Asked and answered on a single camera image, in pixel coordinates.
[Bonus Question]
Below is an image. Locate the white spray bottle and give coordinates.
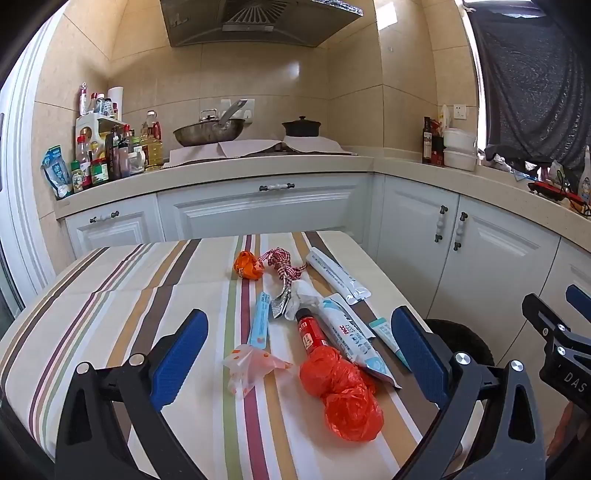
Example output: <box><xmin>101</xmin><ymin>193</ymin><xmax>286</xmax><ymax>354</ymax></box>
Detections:
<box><xmin>578</xmin><ymin>145</ymin><xmax>591</xmax><ymax>204</ymax></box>

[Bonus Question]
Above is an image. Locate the clear orange-printed plastic bag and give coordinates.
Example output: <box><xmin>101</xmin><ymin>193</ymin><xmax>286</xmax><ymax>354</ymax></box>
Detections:
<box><xmin>223</xmin><ymin>344</ymin><xmax>294</xmax><ymax>398</ymax></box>

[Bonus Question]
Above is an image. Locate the beige stove cover cloth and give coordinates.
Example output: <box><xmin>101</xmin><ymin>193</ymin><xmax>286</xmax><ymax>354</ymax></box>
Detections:
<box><xmin>163</xmin><ymin>136</ymin><xmax>358</xmax><ymax>167</ymax></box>

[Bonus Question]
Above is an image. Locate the striped tablecloth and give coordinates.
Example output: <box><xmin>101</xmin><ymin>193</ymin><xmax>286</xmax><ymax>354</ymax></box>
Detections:
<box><xmin>0</xmin><ymin>230</ymin><xmax>485</xmax><ymax>480</ymax></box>

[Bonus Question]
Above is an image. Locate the small teal tube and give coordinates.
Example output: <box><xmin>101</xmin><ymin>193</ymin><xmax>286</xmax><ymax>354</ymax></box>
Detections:
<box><xmin>368</xmin><ymin>317</ymin><xmax>411</xmax><ymax>372</ymax></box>

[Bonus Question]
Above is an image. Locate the black bin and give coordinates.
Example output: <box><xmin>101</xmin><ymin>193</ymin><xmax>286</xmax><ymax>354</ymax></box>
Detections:
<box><xmin>424</xmin><ymin>318</ymin><xmax>496</xmax><ymax>370</ymax></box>

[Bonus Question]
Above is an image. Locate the red tube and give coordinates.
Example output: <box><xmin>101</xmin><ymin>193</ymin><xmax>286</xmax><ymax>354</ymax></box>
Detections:
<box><xmin>295</xmin><ymin>308</ymin><xmax>331</xmax><ymax>356</ymax></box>

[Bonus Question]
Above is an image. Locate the white double wall socket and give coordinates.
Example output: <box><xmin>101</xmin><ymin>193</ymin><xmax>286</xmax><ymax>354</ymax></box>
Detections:
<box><xmin>221</xmin><ymin>98</ymin><xmax>256</xmax><ymax>125</ymax></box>

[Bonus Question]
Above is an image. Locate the blue white pouch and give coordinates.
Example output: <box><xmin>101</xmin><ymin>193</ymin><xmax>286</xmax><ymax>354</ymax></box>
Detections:
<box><xmin>41</xmin><ymin>145</ymin><xmax>75</xmax><ymax>200</ymax></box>

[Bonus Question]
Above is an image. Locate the steel range hood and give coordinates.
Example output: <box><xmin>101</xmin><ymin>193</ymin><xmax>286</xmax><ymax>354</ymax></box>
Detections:
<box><xmin>159</xmin><ymin>0</ymin><xmax>376</xmax><ymax>48</ymax></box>

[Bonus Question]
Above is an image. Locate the small white cabinet door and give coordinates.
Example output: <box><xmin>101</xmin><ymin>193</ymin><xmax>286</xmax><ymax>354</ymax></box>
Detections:
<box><xmin>65</xmin><ymin>210</ymin><xmax>160</xmax><ymax>259</ymax></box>

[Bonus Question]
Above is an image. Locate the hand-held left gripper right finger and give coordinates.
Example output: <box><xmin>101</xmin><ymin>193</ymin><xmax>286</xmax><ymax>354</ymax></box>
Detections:
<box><xmin>390</xmin><ymin>305</ymin><xmax>548</xmax><ymax>480</ymax></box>

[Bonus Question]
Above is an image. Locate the silver foil wrapper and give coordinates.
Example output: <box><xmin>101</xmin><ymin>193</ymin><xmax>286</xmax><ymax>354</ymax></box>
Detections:
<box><xmin>270</xmin><ymin>288</ymin><xmax>293</xmax><ymax>320</ymax></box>

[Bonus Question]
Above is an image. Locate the long white plastic packet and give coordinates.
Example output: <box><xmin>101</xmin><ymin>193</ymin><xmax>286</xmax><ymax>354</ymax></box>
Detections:
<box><xmin>305</xmin><ymin>247</ymin><xmax>372</xmax><ymax>305</ymax></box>

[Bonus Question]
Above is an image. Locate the orange wrapper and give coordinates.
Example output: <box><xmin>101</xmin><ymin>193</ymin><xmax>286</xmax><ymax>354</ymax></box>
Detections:
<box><xmin>233</xmin><ymin>250</ymin><xmax>265</xmax><ymax>281</ymax></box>

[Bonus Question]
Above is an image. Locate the white paper towel roll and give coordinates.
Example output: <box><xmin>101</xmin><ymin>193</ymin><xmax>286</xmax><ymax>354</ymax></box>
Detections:
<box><xmin>107</xmin><ymin>86</ymin><xmax>125</xmax><ymax>120</ymax></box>

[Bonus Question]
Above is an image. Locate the group of seasoning bottles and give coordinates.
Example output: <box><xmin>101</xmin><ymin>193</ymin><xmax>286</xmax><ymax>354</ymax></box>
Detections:
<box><xmin>69</xmin><ymin>83</ymin><xmax>148</xmax><ymax>192</ymax></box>

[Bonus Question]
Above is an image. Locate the dark curtain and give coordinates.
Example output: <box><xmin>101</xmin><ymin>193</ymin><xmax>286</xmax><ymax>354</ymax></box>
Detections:
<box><xmin>464</xmin><ymin>0</ymin><xmax>591</xmax><ymax>176</ymax></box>

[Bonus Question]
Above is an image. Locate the red plastic bag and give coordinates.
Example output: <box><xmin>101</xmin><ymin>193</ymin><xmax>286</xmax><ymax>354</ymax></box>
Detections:
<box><xmin>299</xmin><ymin>345</ymin><xmax>385</xmax><ymax>442</ymax></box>

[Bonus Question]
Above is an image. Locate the white seasoning rack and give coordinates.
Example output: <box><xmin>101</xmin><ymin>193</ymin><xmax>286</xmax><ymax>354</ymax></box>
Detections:
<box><xmin>75</xmin><ymin>113</ymin><xmax>132</xmax><ymax>139</ymax></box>

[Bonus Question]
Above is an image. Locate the light blue packet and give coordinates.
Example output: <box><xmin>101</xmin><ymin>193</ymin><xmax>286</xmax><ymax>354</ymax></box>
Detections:
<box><xmin>247</xmin><ymin>292</ymin><xmax>271</xmax><ymax>354</ymax></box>

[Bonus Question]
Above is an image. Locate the person's right hand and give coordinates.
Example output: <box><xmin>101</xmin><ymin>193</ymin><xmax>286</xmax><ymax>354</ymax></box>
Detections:
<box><xmin>549</xmin><ymin>404</ymin><xmax>580</xmax><ymax>460</ymax></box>

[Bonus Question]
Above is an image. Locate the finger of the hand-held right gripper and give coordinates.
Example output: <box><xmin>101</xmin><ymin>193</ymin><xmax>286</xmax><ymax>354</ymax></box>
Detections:
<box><xmin>522</xmin><ymin>293</ymin><xmax>575</xmax><ymax>344</ymax></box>
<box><xmin>566</xmin><ymin>285</ymin><xmax>591</xmax><ymax>322</ymax></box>

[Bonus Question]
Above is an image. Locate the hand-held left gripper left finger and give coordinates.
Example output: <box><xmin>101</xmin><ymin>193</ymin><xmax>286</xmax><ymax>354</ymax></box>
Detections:
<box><xmin>54</xmin><ymin>308</ymin><xmax>218</xmax><ymax>480</ymax></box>

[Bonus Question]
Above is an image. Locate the red white checkered ribbon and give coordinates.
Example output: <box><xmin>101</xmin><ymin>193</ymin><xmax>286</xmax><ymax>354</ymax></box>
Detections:
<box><xmin>259</xmin><ymin>248</ymin><xmax>308</xmax><ymax>292</ymax></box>

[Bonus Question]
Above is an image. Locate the white blue toothpaste tube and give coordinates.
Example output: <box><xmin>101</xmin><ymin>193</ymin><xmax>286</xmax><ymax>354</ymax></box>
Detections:
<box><xmin>318</xmin><ymin>293</ymin><xmax>402</xmax><ymax>389</ymax></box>

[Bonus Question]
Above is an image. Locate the wide white cabinet front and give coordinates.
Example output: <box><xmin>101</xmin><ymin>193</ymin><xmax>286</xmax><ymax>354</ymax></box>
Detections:
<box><xmin>157</xmin><ymin>173</ymin><xmax>372</xmax><ymax>243</ymax></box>

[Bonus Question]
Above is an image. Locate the black lidded pot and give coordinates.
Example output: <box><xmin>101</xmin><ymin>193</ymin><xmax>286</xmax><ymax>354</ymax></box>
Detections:
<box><xmin>281</xmin><ymin>116</ymin><xmax>322</xmax><ymax>138</ymax></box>

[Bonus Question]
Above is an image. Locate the dark glass bottle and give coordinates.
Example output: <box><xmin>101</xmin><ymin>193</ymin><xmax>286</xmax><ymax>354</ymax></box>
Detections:
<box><xmin>421</xmin><ymin>116</ymin><xmax>435</xmax><ymax>164</ymax></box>

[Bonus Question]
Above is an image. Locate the red black tool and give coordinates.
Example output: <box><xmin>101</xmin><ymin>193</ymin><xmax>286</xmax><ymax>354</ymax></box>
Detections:
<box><xmin>527</xmin><ymin>181</ymin><xmax>585</xmax><ymax>206</ymax></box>

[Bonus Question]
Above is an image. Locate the yellow cooking oil bottle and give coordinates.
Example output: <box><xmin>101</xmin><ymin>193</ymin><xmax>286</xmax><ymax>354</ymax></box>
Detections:
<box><xmin>140</xmin><ymin>111</ymin><xmax>165</xmax><ymax>168</ymax></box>

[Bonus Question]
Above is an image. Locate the white door frame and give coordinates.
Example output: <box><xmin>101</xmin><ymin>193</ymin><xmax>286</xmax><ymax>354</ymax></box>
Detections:
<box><xmin>0</xmin><ymin>14</ymin><xmax>70</xmax><ymax>296</ymax></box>

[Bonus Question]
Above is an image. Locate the white tissue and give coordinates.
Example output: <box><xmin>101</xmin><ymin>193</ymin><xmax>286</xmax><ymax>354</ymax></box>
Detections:
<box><xmin>284</xmin><ymin>281</ymin><xmax>321</xmax><ymax>321</ymax></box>

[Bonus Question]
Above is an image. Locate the beige kitchen countertop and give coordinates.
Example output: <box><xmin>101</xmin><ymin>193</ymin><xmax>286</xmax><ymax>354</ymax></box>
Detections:
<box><xmin>54</xmin><ymin>148</ymin><xmax>591</xmax><ymax>252</ymax></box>

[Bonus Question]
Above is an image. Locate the steel wok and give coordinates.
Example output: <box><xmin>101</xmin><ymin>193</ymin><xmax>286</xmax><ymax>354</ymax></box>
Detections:
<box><xmin>173</xmin><ymin>99</ymin><xmax>249</xmax><ymax>147</ymax></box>

